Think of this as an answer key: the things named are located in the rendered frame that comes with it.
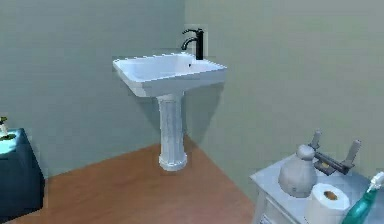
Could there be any dark candlestick with grey candles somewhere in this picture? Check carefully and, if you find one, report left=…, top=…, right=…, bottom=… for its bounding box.
left=308, top=129, right=362, bottom=177

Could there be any black sink faucet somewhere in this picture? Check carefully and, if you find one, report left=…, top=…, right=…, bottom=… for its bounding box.
left=180, top=28, right=205, bottom=61

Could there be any pale grey side table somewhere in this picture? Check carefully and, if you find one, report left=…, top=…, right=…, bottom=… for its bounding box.
left=249, top=153, right=384, bottom=224

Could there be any grey round vase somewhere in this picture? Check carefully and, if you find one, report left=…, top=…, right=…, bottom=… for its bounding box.
left=278, top=144, right=318, bottom=199

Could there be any white toilet paper roll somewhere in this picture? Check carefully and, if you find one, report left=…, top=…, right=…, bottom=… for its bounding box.
left=303, top=182, right=351, bottom=224

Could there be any dark blue cabinet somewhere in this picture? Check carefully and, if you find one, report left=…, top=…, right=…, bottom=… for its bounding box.
left=0, top=127, right=46, bottom=224

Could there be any small potted plant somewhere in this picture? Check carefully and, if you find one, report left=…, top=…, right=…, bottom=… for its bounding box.
left=0, top=116, right=17, bottom=142

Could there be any teal spray bottle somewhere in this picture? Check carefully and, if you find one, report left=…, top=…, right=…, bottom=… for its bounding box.
left=343, top=171, right=384, bottom=224

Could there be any white pedestal sink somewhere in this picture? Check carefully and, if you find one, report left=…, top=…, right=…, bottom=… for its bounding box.
left=112, top=53, right=228, bottom=172

